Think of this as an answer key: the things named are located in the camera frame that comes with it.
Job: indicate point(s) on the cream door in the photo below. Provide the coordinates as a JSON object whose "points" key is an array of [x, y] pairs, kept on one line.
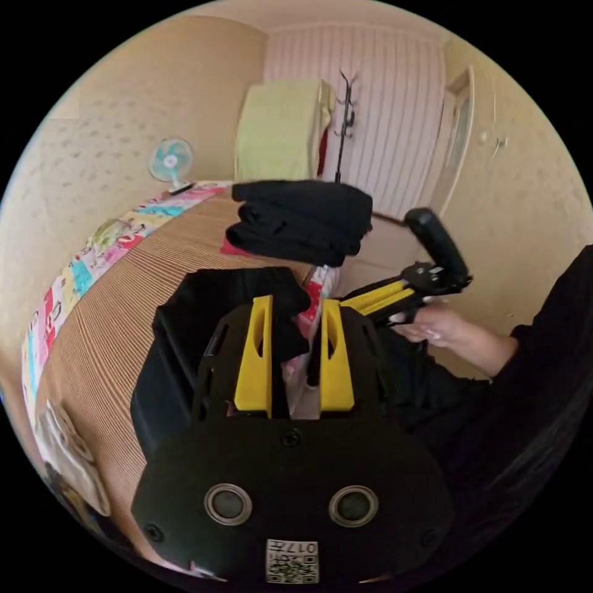
{"points": [[458, 129]]}

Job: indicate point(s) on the pink striped curtain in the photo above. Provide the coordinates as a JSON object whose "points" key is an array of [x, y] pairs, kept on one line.
{"points": [[394, 116]]}

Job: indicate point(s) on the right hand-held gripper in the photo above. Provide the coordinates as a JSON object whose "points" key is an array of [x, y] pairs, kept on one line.
{"points": [[433, 274]]}

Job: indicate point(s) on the person's body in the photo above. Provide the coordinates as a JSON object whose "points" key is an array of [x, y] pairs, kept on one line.
{"points": [[546, 370]]}

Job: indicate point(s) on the small turquoise fan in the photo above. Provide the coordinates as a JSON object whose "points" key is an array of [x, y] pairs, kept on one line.
{"points": [[170, 162]]}

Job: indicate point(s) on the pile of clothes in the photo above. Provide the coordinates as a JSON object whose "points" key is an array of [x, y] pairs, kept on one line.
{"points": [[301, 222]]}

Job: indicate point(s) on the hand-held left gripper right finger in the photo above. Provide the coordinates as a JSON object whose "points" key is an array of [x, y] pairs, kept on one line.
{"points": [[337, 370]]}

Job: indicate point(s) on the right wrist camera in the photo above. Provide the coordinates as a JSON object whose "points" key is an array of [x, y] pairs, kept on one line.
{"points": [[438, 241]]}

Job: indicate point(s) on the black pants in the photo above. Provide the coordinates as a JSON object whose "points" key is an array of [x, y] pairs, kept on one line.
{"points": [[208, 324]]}

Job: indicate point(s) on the black coat stand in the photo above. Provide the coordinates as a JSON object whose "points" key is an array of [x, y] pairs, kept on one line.
{"points": [[345, 120]]}

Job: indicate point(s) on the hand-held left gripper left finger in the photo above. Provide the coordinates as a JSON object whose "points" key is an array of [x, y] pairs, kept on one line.
{"points": [[252, 361]]}

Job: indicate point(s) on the bed with woven mat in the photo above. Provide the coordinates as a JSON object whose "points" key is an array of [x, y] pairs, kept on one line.
{"points": [[139, 259]]}

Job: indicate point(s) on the person's right forearm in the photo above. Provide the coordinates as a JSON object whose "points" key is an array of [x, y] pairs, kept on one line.
{"points": [[491, 347]]}

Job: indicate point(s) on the person's right hand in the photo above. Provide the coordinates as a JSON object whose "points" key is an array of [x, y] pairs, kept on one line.
{"points": [[435, 329]]}

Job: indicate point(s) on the beige pillow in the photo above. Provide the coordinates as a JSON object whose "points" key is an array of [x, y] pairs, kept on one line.
{"points": [[69, 451]]}

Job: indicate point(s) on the white garment with red print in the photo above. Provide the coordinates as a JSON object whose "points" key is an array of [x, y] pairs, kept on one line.
{"points": [[319, 283]]}

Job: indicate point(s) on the rack with yellow-green cover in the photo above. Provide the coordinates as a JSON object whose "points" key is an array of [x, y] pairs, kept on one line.
{"points": [[278, 132]]}

